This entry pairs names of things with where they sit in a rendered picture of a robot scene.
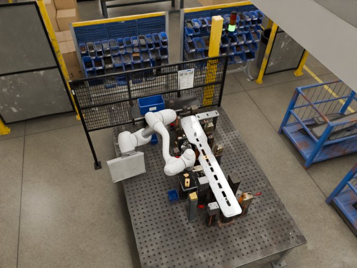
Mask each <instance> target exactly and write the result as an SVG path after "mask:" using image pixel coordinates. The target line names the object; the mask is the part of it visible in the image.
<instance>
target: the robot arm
mask: <svg viewBox="0 0 357 268"><path fill-rule="evenodd" d="M145 119H146V122H147V123H148V124H149V125H148V126H147V127H146V128H145V129H140V130H139V131H137V132H135V133H132V134H130V132H128V131H125V132H122V133H120V134H119V136H118V144H119V147H120V150H121V153H122V157H121V159H122V158H126V157H129V156H132V155H136V154H138V152H136V151H135V147H136V146H141V145H144V144H146V143H148V142H150V140H151V135H152V134H153V133H154V132H156V131H157V132H158V133H159V134H161V135H162V137H163V157H164V160H165V161H166V165H165V167H164V172H165V173H166V175H168V176H172V175H175V174H177V176H179V178H180V181H181V176H182V175H184V174H191V175H193V176H194V177H195V179H194V182H195V181H196V179H197V178H199V175H198V173H197V171H196V170H193V167H194V163H195V160H196V155H195V152H194V151H193V150H191V149H187V150H186V151H185V152H184V154H183V155H182V156H181V157H179V158H175V157H171V156H170V155H169V134H168V131H167V130H166V128H165V127H164V126H166V125H168V124H170V123H171V122H173V121H174V120H175V119H176V113H175V111H173V110H170V109H166V110H162V111H159V112H155V113H153V112H148V113H146V115H145ZM193 172H194V173H193Z"/></svg>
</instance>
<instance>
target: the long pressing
mask: <svg viewBox="0 0 357 268"><path fill-rule="evenodd" d="M181 122H182V127H183V131H184V133H185V135H186V137H187V138H188V141H189V143H191V144H193V145H196V147H197V149H198V151H199V153H200V155H199V157H198V161H199V163H200V165H201V166H202V169H203V172H204V174H205V176H207V177H208V179H209V181H210V183H209V185H210V187H211V189H212V192H213V194H214V196H215V198H216V200H217V203H218V205H219V207H220V209H221V212H222V214H223V215H224V216H225V217H232V216H235V215H239V214H241V212H242V210H241V208H240V206H239V204H238V202H237V200H236V198H235V196H234V194H233V192H232V190H231V188H230V186H229V184H228V182H227V180H226V178H225V176H224V175H223V173H222V171H221V169H220V167H219V165H218V163H217V161H216V159H215V157H214V155H213V153H212V151H211V149H210V147H209V145H208V143H207V137H206V135H205V133H204V131H203V129H202V127H201V125H200V123H199V121H198V119H197V117H196V116H194V115H192V116H187V117H184V118H183V119H181ZM191 127H192V128H191ZM195 132H196V133H197V136H194V133H195ZM196 139H199V142H197V141H196ZM199 144H201V145H202V147H201V148H200V147H199ZM202 149H203V150H204V151H205V153H206V155H209V156H210V158H208V159H209V162H210V164H211V166H209V165H208V163H207V161H206V159H204V160H203V158H202V157H203V156H204V155H203V153H202V151H201V150H202ZM210 167H212V168H213V170H214V172H213V173H212V172H211V170H210ZM214 175H216V176H217V178H218V180H217V181H216V180H215V178H214ZM213 182H214V183H213ZM218 183H220V184H221V186H222V189H220V188H219V186H218ZM222 191H224V192H225V195H226V197H227V200H228V201H229V203H230V205H231V206H230V207H228V205H227V203H226V199H225V198H224V196H223V194H222ZM230 197H231V198H230Z"/></svg>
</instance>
